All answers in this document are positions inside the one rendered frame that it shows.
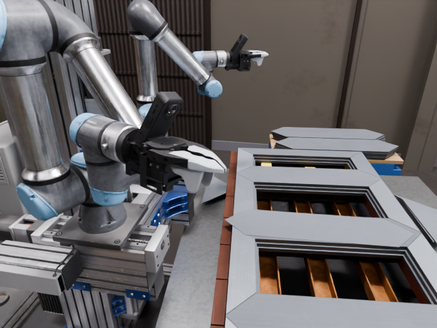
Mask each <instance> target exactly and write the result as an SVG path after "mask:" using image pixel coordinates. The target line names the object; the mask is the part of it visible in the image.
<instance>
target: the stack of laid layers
mask: <svg viewBox="0 0 437 328"><path fill-rule="evenodd" d="M256 163H285V164H303V165H339V166H347V167H348V168H349V169H354V170H357V168H356V166H355V164H354V163H353V162H352V159H351V158H350V157H318V156H280V155H261V154H253V164H254V166H256ZM256 191H258V192H273V193H304V194H320V195H350V196H365V198H366V199H367V201H368V203H369V204H370V206H371V208H372V209H373V211H374V213H375V215H376V216H377V218H379V219H385V220H387V221H389V222H391V223H394V224H396V225H398V226H400V227H402V228H404V229H406V230H408V231H411V232H413V233H414V235H413V236H412V237H411V238H410V239H409V240H407V241H406V242H405V243H404V244H402V245H401V246H400V247H387V246H378V245H362V244H353V243H337V242H328V241H312V240H303V239H287V238H272V237H263V236H252V237H253V238H254V239H255V242H256V293H259V294H260V283H259V251H267V252H279V253H302V254H325V255H338V256H361V257H373V258H396V259H402V260H403V262H404V264H405V266H406V267H407V269H408V270H409V272H410V274H411V276H412V278H413V279H414V281H415V282H416V284H417V286H418V288H419V289H420V291H421V293H422V294H423V296H424V298H425V299H426V301H427V303H428V304H431V305H437V293H436V291H435V289H434V288H433V287H432V285H431V283H430V282H429V280H428V278H427V277H426V276H425V274H424V272H423V271H422V269H421V268H420V266H419V264H418V263H417V262H416V260H415V258H414V257H413V255H412V253H411V252H410V250H409V249H408V246H409V245H410V244H411V243H412V242H413V241H414V240H415V239H416V238H417V237H418V236H419V235H420V234H421V232H419V231H417V230H414V229H413V228H410V227H408V226H406V225H403V224H401V223H399V222H397V221H394V220H393V219H390V218H389V217H388V216H387V215H386V213H385V211H384V210H383V208H382V206H381V205H380V204H379V202H378V200H377V199H376V197H375V196H374V194H373V192H372V191H371V190H370V188H369V187H366V186H349V185H317V184H285V183H268V182H254V209H255V210H256V209H257V196H256Z"/></svg>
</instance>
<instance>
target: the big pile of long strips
mask: <svg viewBox="0 0 437 328"><path fill-rule="evenodd" d="M271 132H272V136H273V139H274V140H277V141H278V142H276V143H275V145H274V149H290V150H329V151H350V152H362V153H363V155H364V156H365V157H366V158H367V159H370V160H385V159H387V158H389V157H390V156H392V155H394V154H395V152H396V151H397V149H398V147H399V146H397V145H394V144H390V143H386V141H385V135H384V134H381V133H377V132H374V131H369V130H361V129H338V128H294V127H282V128H279V129H277V130H273V131H271Z"/></svg>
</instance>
